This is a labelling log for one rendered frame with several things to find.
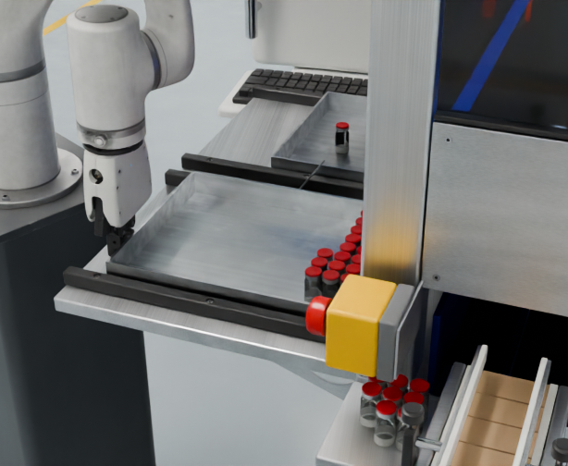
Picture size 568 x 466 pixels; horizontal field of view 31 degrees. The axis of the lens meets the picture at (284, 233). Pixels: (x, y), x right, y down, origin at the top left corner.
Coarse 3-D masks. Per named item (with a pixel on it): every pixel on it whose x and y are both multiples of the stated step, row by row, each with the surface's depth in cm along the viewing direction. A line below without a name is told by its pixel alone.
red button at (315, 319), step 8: (320, 296) 105; (312, 304) 104; (320, 304) 104; (328, 304) 104; (312, 312) 104; (320, 312) 103; (312, 320) 104; (320, 320) 103; (312, 328) 104; (320, 328) 104; (320, 336) 105
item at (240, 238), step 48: (192, 192) 150; (240, 192) 148; (288, 192) 145; (144, 240) 138; (192, 240) 139; (240, 240) 139; (288, 240) 139; (336, 240) 139; (192, 288) 126; (240, 288) 124; (288, 288) 130
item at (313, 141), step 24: (336, 96) 174; (360, 96) 172; (312, 120) 168; (336, 120) 172; (360, 120) 172; (288, 144) 159; (312, 144) 164; (360, 144) 164; (288, 168) 153; (312, 168) 152; (336, 168) 150; (360, 168) 157
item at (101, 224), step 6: (96, 198) 128; (96, 204) 128; (102, 204) 128; (96, 210) 128; (102, 210) 128; (96, 216) 128; (102, 216) 128; (96, 222) 129; (102, 222) 128; (96, 228) 129; (102, 228) 129; (108, 228) 130; (96, 234) 129; (102, 234) 129
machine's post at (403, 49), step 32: (384, 0) 92; (416, 0) 91; (384, 32) 94; (416, 32) 92; (384, 64) 95; (416, 64) 94; (384, 96) 97; (416, 96) 96; (384, 128) 98; (416, 128) 97; (384, 160) 100; (416, 160) 99; (384, 192) 102; (416, 192) 101; (384, 224) 104; (416, 224) 102; (384, 256) 106; (416, 256) 104; (416, 352) 112
